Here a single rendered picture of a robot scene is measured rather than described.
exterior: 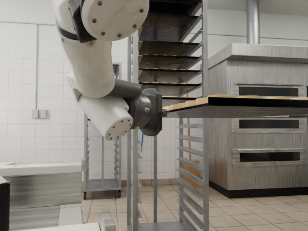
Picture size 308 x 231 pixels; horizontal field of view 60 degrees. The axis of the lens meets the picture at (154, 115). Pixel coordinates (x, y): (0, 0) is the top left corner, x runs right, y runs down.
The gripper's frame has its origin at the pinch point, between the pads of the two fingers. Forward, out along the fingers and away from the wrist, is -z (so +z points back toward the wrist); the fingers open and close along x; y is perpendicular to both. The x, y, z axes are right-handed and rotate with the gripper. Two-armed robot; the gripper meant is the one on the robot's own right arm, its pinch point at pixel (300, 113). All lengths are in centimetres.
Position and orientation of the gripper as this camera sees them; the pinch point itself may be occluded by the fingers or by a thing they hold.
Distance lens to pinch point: 88.7
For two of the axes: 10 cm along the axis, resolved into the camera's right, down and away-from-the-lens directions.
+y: -5.1, -0.3, -8.6
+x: 0.0, -10.0, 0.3
